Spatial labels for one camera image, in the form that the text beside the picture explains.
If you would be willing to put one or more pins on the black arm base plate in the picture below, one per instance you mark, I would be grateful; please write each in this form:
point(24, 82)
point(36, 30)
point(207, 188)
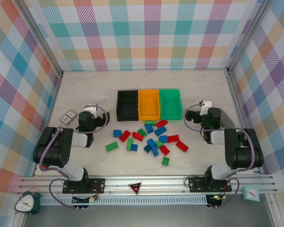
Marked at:
point(97, 184)
point(196, 184)

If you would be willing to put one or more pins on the green plastic bin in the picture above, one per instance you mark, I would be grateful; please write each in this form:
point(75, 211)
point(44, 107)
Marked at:
point(170, 104)

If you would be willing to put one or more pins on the aluminium mounting rail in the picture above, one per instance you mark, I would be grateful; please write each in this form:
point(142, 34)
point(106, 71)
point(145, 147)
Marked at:
point(161, 183)

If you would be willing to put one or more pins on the orange plastic bin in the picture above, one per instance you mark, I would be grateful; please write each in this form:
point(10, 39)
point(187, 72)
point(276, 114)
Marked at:
point(149, 105)

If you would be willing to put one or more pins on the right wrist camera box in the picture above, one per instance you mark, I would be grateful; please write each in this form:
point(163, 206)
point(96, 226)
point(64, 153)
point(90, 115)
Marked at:
point(206, 104)

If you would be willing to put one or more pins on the teal square clock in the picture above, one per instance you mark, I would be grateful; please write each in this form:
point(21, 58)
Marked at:
point(250, 193)

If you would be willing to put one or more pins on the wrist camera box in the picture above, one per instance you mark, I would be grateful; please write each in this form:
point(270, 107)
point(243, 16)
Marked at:
point(206, 104)
point(91, 109)

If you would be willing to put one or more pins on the playing card box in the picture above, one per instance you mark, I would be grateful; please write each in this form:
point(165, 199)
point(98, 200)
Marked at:
point(66, 116)

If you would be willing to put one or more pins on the aluminium side rail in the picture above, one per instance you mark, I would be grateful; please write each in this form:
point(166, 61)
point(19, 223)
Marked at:
point(238, 106)
point(51, 113)

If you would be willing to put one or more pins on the blue lego brick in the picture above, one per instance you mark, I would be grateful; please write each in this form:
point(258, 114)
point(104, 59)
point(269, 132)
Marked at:
point(134, 147)
point(147, 148)
point(117, 133)
point(152, 142)
point(149, 128)
point(155, 151)
point(160, 131)
point(163, 138)

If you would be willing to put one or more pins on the dark green alarm clock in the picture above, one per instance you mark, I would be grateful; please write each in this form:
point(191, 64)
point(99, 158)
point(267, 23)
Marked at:
point(23, 205)

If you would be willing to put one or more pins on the black connector module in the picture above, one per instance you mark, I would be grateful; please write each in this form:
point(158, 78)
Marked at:
point(215, 198)
point(85, 200)

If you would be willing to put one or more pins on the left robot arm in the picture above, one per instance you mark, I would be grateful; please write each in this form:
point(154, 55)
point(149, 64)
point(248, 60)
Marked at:
point(54, 146)

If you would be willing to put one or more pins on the long green lego brick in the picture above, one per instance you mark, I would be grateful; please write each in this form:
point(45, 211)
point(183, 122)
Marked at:
point(129, 144)
point(150, 123)
point(111, 146)

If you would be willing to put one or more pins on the black plastic bin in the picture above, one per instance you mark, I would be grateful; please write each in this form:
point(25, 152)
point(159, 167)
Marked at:
point(127, 106)

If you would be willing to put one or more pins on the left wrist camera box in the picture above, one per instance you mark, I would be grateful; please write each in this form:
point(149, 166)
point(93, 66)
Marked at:
point(91, 109)

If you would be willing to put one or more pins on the red lego brick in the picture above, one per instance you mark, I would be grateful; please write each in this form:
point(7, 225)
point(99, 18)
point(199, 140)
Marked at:
point(124, 136)
point(182, 145)
point(164, 150)
point(137, 136)
point(173, 138)
point(162, 123)

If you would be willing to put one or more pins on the red triangle warning sticker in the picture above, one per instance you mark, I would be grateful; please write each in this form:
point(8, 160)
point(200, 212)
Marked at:
point(135, 188)

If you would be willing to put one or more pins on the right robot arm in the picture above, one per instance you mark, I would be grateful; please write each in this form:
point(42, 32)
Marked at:
point(246, 151)

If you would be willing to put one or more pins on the aluminium frame post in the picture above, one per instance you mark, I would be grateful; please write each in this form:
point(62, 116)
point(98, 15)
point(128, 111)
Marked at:
point(47, 42)
point(246, 35)

